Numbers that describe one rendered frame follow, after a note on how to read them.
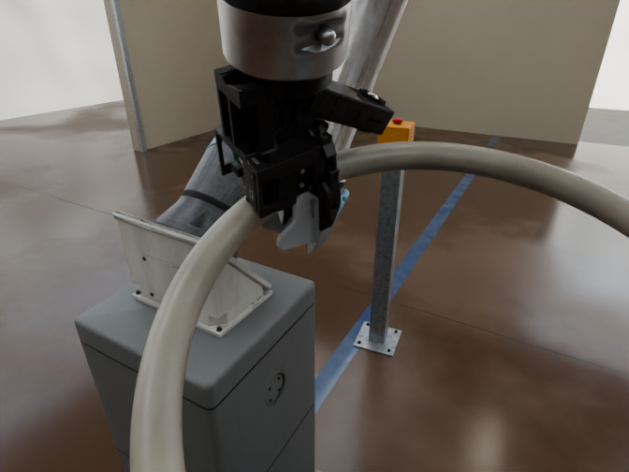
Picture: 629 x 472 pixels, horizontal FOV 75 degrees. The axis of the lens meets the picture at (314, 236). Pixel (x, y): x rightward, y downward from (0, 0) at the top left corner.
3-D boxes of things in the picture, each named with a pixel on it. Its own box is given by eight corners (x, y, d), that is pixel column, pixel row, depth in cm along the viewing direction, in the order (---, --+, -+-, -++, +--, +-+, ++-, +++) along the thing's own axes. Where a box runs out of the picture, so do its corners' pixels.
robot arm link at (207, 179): (191, 205, 101) (223, 146, 106) (255, 232, 100) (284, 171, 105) (174, 181, 86) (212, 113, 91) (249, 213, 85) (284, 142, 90)
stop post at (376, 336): (402, 331, 214) (428, 119, 165) (392, 357, 198) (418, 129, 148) (364, 322, 221) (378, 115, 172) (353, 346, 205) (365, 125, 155)
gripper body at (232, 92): (220, 178, 40) (199, 53, 30) (294, 147, 43) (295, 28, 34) (263, 227, 36) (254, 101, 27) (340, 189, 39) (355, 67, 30)
